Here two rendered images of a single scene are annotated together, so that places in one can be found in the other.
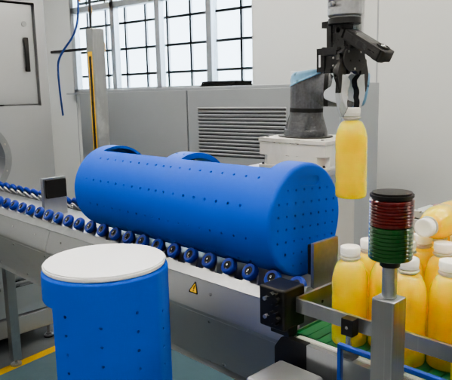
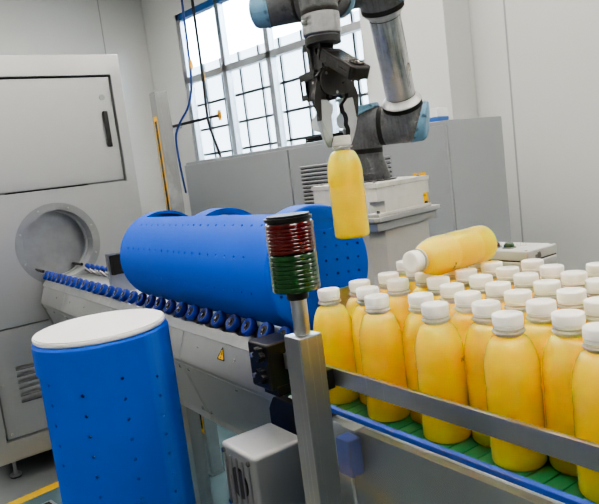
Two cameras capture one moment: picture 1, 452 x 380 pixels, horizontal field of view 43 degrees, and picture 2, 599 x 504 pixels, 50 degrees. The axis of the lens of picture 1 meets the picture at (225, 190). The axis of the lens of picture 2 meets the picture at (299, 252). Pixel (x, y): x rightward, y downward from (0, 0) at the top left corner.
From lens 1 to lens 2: 0.40 m
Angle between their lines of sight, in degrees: 10
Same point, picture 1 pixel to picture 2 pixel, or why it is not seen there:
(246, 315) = not seen: hidden behind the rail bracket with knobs
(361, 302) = (342, 352)
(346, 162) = (338, 197)
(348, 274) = (324, 320)
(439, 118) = (590, 151)
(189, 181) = (204, 238)
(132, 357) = (121, 426)
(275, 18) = not seen: hidden behind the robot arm
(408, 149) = (558, 191)
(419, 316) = (389, 361)
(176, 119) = (279, 182)
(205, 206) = (216, 263)
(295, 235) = not seen: hidden behind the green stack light
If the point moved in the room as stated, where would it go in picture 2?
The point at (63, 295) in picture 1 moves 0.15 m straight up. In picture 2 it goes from (44, 362) to (31, 289)
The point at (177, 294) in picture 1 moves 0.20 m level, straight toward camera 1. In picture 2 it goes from (208, 363) to (191, 390)
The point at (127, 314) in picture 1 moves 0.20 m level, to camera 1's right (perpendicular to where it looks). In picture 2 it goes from (110, 380) to (207, 373)
